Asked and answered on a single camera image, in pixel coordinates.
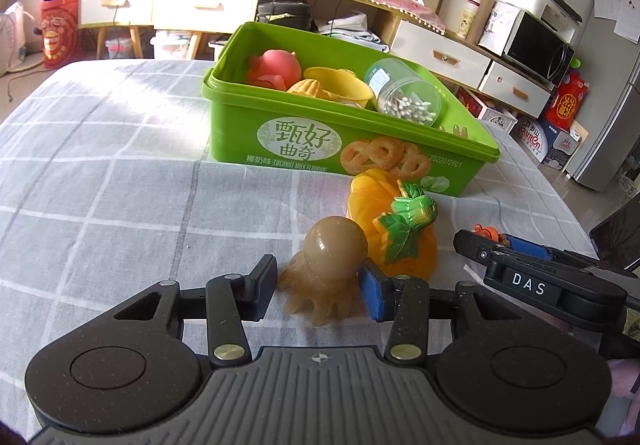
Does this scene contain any stack of papers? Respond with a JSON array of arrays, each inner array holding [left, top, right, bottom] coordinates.
[[319, 9, 389, 52]]

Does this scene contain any black microwave oven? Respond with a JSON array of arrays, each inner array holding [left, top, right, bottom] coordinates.
[[501, 6, 577, 87]]

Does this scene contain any clear cotton swab jar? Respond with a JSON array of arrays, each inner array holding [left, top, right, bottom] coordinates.
[[363, 57, 444, 129]]

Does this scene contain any yellow toy corn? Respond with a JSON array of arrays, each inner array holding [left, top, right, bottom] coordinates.
[[285, 78, 342, 102]]

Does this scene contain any black device box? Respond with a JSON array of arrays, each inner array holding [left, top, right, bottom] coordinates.
[[255, 0, 314, 32]]

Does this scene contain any white wooden cabinet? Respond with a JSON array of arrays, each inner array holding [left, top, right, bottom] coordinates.
[[76, 0, 577, 122]]

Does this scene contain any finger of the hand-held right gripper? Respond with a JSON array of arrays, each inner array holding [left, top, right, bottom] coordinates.
[[452, 229, 507, 277], [502, 234, 601, 272]]

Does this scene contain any grey refrigerator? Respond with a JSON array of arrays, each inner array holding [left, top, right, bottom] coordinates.
[[564, 0, 640, 192]]

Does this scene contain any small clear storage box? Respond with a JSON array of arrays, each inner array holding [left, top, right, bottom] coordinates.
[[104, 35, 137, 61]]

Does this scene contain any brown rubber octopus toy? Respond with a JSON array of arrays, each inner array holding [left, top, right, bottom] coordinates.
[[277, 216, 370, 327]]

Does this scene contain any green plastic box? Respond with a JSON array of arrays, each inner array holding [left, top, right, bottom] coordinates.
[[201, 21, 502, 199]]

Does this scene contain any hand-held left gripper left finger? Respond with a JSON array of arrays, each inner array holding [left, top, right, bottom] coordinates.
[[112, 254, 279, 369]]

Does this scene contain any tall container red lid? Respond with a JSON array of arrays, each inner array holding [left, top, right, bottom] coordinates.
[[455, 0, 489, 39]]

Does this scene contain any grey checked cloth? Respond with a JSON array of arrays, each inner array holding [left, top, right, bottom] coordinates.
[[0, 58, 597, 431]]

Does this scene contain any blue white water carton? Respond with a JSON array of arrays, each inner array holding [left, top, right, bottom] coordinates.
[[514, 116, 584, 172]]

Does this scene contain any white red printed carton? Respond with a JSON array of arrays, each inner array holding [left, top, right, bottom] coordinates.
[[454, 86, 519, 134]]

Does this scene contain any red printed bag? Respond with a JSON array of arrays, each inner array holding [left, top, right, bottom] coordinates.
[[39, 0, 82, 72]]

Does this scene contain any red gift box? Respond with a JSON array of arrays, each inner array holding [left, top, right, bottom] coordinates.
[[541, 69, 592, 129]]

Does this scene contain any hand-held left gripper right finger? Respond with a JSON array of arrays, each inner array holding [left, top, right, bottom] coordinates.
[[359, 259, 521, 369]]

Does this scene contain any yellow plastic bowl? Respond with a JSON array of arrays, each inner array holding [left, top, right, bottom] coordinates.
[[303, 66, 377, 112]]

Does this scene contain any orange toy pumpkin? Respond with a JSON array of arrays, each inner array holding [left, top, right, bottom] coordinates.
[[344, 168, 439, 279]]

